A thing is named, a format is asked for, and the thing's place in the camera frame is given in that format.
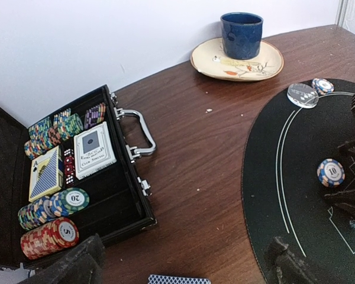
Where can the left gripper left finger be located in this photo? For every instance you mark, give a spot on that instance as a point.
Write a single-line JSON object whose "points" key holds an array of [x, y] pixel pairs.
{"points": [[83, 264]]}

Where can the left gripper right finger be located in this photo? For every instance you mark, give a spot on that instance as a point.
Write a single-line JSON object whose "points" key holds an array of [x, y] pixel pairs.
{"points": [[284, 267]]}

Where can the blue chips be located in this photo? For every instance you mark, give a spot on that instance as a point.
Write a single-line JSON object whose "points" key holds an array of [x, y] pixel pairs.
{"points": [[331, 173], [322, 86]]}

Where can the red five chip row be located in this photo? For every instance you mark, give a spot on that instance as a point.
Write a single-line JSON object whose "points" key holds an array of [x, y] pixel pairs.
{"points": [[51, 237]]}

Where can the green twenty chip row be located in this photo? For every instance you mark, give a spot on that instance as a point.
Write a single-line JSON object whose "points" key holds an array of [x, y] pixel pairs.
{"points": [[48, 208]]}

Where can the blue playing card deck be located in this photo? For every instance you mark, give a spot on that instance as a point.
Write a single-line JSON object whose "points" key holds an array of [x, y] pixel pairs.
{"points": [[162, 279]]}

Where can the round black poker mat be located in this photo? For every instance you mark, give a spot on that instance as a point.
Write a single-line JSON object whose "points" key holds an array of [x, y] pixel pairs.
{"points": [[282, 195]]}

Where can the black poker set case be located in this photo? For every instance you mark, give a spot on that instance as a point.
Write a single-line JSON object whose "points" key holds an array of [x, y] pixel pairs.
{"points": [[118, 206]]}

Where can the blue boxed card deck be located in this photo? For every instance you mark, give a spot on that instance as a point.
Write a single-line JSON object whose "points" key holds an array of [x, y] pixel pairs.
{"points": [[47, 174]]}

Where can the red dice set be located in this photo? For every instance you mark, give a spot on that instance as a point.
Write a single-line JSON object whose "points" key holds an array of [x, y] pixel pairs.
{"points": [[69, 166]]}

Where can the white boxed card deck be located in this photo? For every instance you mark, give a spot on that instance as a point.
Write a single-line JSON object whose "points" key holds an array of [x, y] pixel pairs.
{"points": [[93, 151]]}

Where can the mixed colour chip row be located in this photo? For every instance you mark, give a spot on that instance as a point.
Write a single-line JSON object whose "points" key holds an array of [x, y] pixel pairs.
{"points": [[49, 133]]}

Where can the purple chip row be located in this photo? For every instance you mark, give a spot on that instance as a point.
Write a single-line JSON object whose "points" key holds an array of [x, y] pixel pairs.
{"points": [[94, 115]]}

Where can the beige ceramic saucer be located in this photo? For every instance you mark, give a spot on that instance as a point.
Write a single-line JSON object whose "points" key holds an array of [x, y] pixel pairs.
{"points": [[209, 59]]}

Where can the dark blue mug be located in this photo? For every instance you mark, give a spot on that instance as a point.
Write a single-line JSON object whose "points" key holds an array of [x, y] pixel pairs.
{"points": [[241, 34]]}

